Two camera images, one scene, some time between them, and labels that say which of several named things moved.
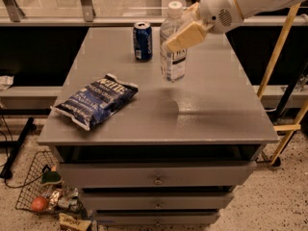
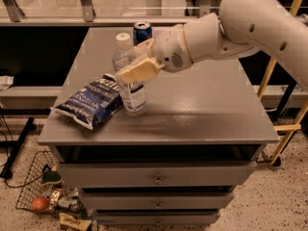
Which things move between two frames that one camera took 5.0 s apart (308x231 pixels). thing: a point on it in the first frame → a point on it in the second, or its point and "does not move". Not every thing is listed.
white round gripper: (218, 10) → (169, 51)
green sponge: (50, 177) does not move
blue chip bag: (96, 103) does not move
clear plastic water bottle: (172, 64) → (133, 93)
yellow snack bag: (67, 219) does not move
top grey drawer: (156, 173) does not move
